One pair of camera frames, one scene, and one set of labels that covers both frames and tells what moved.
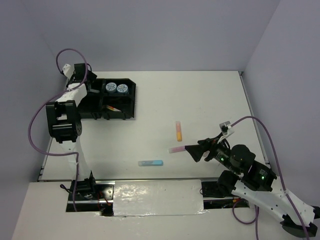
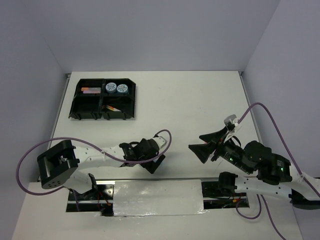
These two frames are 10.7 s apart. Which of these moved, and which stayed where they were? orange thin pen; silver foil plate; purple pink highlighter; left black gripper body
Moved: purple pink highlighter; left black gripper body
Stayed: orange thin pen; silver foil plate
